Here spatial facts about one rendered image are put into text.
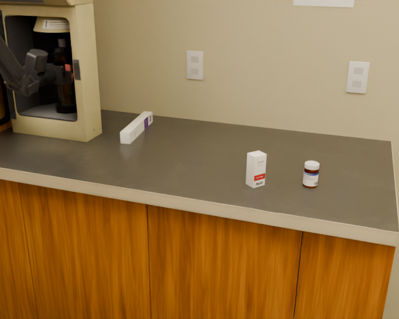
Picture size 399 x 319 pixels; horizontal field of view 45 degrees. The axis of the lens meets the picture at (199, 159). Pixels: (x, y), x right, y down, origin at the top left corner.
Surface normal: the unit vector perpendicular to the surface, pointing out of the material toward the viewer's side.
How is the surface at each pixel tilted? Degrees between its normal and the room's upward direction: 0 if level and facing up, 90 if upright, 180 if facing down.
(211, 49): 90
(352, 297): 90
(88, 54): 90
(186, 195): 0
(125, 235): 90
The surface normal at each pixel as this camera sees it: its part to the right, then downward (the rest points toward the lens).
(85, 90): 0.95, 0.13
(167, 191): 0.01, -0.93
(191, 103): -0.32, 0.35
